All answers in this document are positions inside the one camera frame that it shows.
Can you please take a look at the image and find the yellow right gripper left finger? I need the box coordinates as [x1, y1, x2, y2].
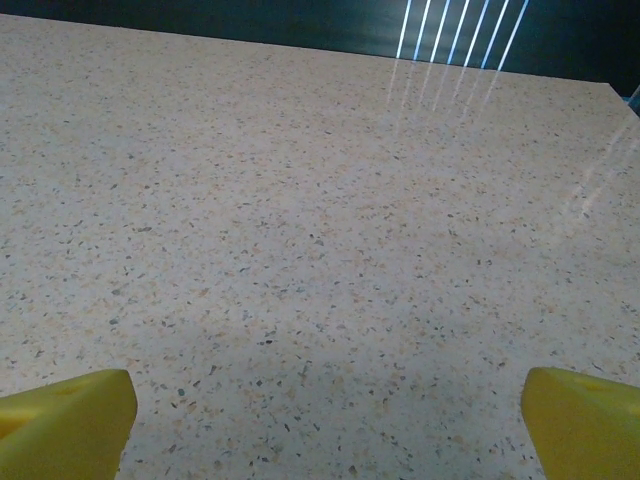
[0, 368, 139, 480]

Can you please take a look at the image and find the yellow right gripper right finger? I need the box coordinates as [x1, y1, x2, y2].
[521, 366, 640, 480]

